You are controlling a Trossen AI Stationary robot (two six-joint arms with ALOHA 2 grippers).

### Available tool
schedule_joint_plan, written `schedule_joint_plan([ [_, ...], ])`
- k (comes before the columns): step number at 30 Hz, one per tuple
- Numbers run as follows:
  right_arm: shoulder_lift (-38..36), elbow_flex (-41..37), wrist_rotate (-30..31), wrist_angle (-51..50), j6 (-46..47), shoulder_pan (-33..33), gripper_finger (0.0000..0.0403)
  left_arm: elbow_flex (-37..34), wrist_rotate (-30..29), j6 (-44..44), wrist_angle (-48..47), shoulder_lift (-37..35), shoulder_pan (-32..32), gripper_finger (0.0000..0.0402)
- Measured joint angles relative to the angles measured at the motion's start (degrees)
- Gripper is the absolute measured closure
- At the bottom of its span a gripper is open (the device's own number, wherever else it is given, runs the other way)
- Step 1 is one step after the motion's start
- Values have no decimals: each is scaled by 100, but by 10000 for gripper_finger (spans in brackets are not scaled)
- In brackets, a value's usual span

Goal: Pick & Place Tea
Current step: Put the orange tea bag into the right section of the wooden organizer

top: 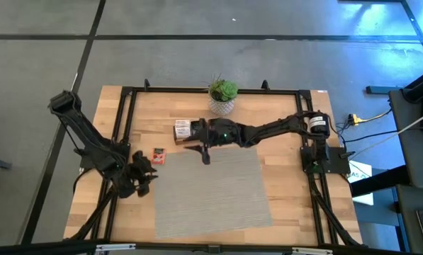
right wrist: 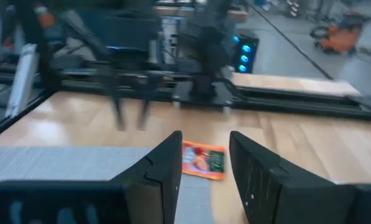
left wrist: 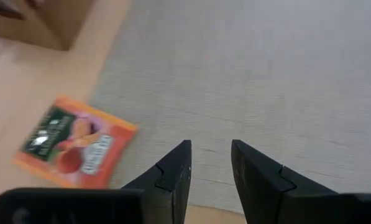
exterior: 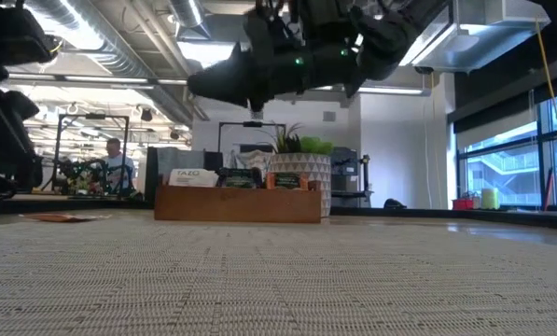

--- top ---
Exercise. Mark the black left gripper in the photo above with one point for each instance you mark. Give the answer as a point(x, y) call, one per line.
point(135, 177)

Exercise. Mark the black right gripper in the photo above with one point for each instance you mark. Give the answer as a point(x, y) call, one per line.
point(218, 132)

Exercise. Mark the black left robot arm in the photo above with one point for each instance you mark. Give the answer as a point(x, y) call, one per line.
point(87, 134)

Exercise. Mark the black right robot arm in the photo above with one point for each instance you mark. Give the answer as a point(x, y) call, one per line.
point(278, 127)

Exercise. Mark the wooden tea caddy box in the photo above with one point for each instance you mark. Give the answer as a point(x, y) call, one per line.
point(183, 141)

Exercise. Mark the red orange tea packet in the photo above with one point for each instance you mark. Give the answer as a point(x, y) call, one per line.
point(158, 156)

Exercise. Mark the grey woven placemat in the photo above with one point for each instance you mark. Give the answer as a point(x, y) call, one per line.
point(214, 198)

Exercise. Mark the succulent in patterned white pot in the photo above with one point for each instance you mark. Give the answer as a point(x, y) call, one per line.
point(225, 92)

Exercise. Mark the yellow power plug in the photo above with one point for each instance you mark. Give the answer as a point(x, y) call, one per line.
point(354, 119)

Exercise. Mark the white paper sign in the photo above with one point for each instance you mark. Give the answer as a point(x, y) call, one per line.
point(360, 170)

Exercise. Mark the black floor beam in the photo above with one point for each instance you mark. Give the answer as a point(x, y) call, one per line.
point(381, 180)

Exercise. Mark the teal metal bar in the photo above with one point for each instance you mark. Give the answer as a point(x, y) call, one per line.
point(381, 90)

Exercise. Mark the dark grey desk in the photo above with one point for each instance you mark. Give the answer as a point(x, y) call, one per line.
point(413, 159)

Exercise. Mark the black slanted pole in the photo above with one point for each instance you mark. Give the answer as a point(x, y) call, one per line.
point(422, 85)

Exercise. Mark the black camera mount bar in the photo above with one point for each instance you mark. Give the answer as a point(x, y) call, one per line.
point(55, 247)

